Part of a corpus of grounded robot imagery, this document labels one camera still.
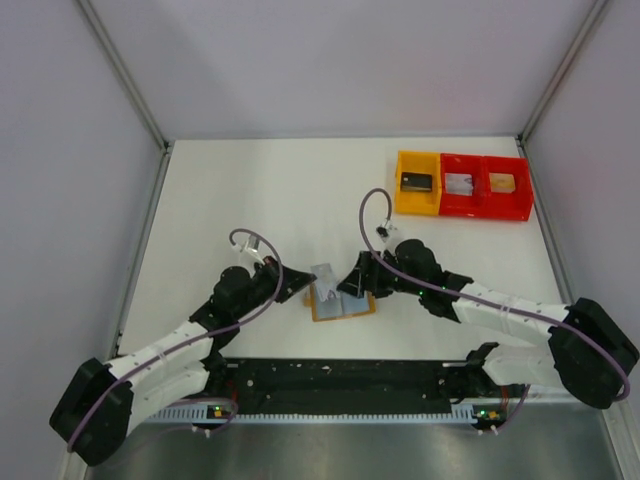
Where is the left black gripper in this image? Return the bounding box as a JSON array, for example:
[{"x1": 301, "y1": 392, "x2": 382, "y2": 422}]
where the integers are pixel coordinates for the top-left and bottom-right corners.
[{"x1": 233, "y1": 255, "x2": 315, "y2": 320}]

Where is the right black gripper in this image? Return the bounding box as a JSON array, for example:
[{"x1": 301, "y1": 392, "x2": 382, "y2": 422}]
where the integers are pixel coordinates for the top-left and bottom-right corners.
[{"x1": 338, "y1": 250, "x2": 425, "y2": 298}]

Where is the silver card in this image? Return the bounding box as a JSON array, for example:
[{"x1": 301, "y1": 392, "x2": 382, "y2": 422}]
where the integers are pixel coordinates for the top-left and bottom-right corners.
[{"x1": 311, "y1": 263, "x2": 339, "y2": 302}]

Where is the yellow leather card holder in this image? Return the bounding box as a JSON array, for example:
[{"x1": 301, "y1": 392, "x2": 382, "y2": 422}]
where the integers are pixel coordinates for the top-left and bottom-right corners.
[{"x1": 303, "y1": 286, "x2": 376, "y2": 323}]

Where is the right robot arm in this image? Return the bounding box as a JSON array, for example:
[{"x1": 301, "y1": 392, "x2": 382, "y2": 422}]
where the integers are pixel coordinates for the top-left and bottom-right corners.
[{"x1": 337, "y1": 239, "x2": 639, "y2": 410}]

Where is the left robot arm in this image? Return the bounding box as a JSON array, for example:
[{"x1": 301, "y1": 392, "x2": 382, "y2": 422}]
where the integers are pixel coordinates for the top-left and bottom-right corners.
[{"x1": 49, "y1": 256, "x2": 316, "y2": 467}]

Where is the black card in bin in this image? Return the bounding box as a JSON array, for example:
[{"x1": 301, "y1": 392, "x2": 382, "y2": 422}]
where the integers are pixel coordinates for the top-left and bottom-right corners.
[{"x1": 400, "y1": 172, "x2": 433, "y2": 193}]

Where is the gold card in bin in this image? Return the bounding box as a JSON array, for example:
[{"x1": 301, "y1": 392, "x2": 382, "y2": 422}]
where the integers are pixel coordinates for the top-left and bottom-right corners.
[{"x1": 489, "y1": 172, "x2": 516, "y2": 194}]

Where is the yellow plastic bin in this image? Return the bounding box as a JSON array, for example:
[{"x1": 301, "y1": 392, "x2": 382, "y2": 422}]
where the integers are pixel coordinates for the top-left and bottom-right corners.
[{"x1": 394, "y1": 151, "x2": 442, "y2": 216}]

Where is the middle red plastic bin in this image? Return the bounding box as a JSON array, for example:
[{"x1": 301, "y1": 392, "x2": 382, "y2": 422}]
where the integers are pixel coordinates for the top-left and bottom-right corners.
[{"x1": 439, "y1": 153, "x2": 487, "y2": 217}]

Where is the red plastic bin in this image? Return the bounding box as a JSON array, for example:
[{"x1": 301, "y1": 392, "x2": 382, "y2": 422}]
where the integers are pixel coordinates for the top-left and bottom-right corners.
[
  {"x1": 439, "y1": 153, "x2": 487, "y2": 217},
  {"x1": 483, "y1": 156, "x2": 534, "y2": 222}
]

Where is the right red plastic bin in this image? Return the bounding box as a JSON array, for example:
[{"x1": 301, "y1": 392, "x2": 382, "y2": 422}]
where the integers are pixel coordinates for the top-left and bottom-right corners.
[{"x1": 483, "y1": 156, "x2": 534, "y2": 222}]

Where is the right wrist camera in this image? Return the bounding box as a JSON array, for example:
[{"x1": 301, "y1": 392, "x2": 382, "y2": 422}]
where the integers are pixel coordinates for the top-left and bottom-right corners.
[{"x1": 375, "y1": 219, "x2": 398, "y2": 243}]

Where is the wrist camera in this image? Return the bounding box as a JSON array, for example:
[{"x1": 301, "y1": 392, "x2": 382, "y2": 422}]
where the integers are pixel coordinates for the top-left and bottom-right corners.
[
  {"x1": 375, "y1": 219, "x2": 398, "y2": 243},
  {"x1": 230, "y1": 235, "x2": 262, "y2": 263}
]

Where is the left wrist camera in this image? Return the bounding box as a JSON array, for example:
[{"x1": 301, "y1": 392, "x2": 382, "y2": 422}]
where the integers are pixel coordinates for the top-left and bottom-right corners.
[{"x1": 230, "y1": 235, "x2": 262, "y2": 263}]

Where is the aluminium frame rail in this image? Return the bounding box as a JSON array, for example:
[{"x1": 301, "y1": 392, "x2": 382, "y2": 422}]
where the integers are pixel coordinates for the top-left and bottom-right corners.
[{"x1": 79, "y1": 362, "x2": 627, "y2": 401}]

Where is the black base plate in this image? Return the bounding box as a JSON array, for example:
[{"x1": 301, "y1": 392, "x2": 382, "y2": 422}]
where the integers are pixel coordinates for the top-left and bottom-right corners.
[{"x1": 203, "y1": 358, "x2": 502, "y2": 416}]

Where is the grey slotted cable duct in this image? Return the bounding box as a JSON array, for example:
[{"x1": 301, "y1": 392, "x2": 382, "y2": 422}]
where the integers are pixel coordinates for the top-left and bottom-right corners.
[{"x1": 146, "y1": 404, "x2": 503, "y2": 425}]

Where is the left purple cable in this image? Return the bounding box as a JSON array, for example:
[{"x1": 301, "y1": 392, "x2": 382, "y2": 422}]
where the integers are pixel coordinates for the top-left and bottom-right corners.
[{"x1": 65, "y1": 228, "x2": 285, "y2": 454}]

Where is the purple cable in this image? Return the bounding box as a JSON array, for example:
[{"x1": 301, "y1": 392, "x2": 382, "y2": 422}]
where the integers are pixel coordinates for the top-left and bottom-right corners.
[
  {"x1": 359, "y1": 187, "x2": 630, "y2": 401},
  {"x1": 65, "y1": 228, "x2": 285, "y2": 454}
]

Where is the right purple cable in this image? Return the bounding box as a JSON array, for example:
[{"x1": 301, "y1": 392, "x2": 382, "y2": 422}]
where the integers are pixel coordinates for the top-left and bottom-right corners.
[{"x1": 359, "y1": 187, "x2": 630, "y2": 401}]

